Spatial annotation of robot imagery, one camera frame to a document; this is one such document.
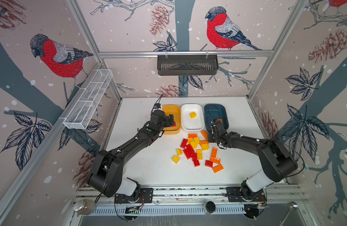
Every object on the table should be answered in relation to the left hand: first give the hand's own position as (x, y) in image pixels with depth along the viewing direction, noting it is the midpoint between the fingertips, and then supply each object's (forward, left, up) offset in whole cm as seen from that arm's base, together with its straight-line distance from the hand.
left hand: (169, 113), depth 87 cm
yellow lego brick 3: (-18, -6, -18) cm, 26 cm away
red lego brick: (-25, -24, -17) cm, 39 cm away
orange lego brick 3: (-17, -29, -18) cm, 39 cm away
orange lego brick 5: (-5, -24, -17) cm, 30 cm away
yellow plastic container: (+16, -4, -16) cm, 23 cm away
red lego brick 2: (-12, -9, -17) cm, 23 cm away
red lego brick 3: (-25, -17, -17) cm, 35 cm away
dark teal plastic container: (+13, -32, -14) cm, 38 cm away
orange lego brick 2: (-23, -28, -18) cm, 41 cm away
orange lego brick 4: (-6, -15, -16) cm, 23 cm away
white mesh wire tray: (-13, +46, +12) cm, 49 cm away
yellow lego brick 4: (-20, -19, -18) cm, 33 cm away
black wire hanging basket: (+41, -13, +9) cm, 44 cm away
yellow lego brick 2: (-23, -4, -15) cm, 28 cm away
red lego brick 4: (+3, -3, -19) cm, 19 cm away
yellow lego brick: (+11, -17, -16) cm, 26 cm away
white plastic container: (+4, -13, -18) cm, 22 cm away
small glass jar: (-48, +37, -9) cm, 61 cm away
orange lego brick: (-28, -29, -17) cm, 44 cm away
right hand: (-6, -29, -17) cm, 34 cm away
